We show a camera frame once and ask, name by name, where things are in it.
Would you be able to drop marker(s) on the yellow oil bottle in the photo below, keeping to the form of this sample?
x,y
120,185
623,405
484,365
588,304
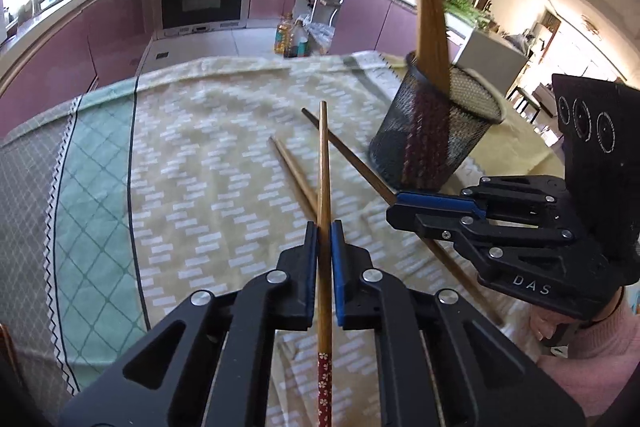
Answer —
x,y
283,37

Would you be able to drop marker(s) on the pink base cabinets with sink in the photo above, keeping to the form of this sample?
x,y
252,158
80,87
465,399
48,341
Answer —
x,y
75,42

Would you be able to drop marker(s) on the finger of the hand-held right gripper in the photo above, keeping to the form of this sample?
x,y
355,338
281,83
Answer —
x,y
430,222
435,200

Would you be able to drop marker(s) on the patterned tablecloth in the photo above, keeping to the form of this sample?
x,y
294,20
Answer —
x,y
200,157

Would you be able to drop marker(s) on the pink base cabinets with vegetables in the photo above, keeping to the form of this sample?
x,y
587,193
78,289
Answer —
x,y
360,12

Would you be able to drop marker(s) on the black mesh holder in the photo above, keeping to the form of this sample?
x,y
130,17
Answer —
x,y
395,132

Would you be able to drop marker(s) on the oil bottles on floor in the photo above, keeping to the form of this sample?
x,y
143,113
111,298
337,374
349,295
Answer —
x,y
298,42

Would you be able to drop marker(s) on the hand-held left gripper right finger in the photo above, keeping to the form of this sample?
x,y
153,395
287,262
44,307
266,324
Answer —
x,y
336,267

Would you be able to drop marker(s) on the bunch of wooden chopsticks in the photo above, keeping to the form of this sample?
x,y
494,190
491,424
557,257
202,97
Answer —
x,y
431,37

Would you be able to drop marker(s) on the green leafy vegetables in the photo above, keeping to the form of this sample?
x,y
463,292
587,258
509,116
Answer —
x,y
465,4

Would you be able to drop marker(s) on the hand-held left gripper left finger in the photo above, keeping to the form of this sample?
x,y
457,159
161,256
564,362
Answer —
x,y
311,272

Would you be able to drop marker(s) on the person's right hand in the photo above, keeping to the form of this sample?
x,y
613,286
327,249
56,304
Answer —
x,y
545,324

